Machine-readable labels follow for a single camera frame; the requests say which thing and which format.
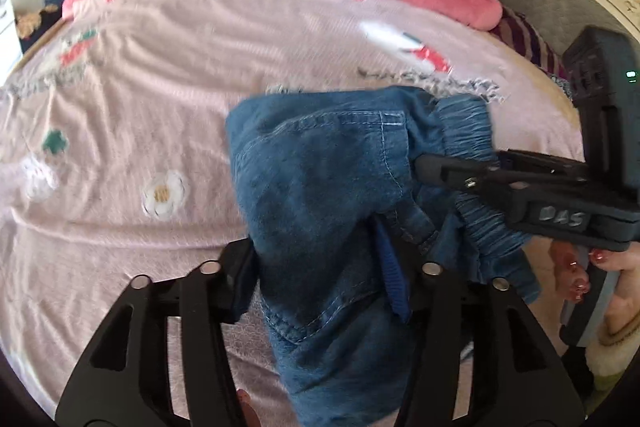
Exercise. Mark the purple striped pillow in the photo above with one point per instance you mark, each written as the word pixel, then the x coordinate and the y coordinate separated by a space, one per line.
pixel 525 37

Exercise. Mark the person's right forearm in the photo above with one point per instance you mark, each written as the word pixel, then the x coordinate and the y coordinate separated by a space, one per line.
pixel 622 347

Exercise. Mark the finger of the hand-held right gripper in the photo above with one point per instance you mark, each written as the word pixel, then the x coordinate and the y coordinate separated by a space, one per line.
pixel 545 164
pixel 450 172

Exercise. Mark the pink printed bed sheet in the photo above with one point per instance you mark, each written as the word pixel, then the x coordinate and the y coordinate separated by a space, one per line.
pixel 175 72

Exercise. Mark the person's right hand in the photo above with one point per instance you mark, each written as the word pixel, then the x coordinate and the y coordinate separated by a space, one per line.
pixel 567 269

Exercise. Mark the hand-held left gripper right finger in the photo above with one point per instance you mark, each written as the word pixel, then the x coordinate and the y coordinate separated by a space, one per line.
pixel 392 277

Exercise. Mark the blue denim pants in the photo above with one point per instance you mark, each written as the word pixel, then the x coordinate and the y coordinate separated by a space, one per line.
pixel 310 187

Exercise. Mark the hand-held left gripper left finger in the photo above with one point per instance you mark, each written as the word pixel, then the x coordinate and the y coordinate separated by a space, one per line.
pixel 240 267

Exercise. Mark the white cabinet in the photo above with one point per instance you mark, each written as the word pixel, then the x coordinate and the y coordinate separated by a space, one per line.
pixel 7 27

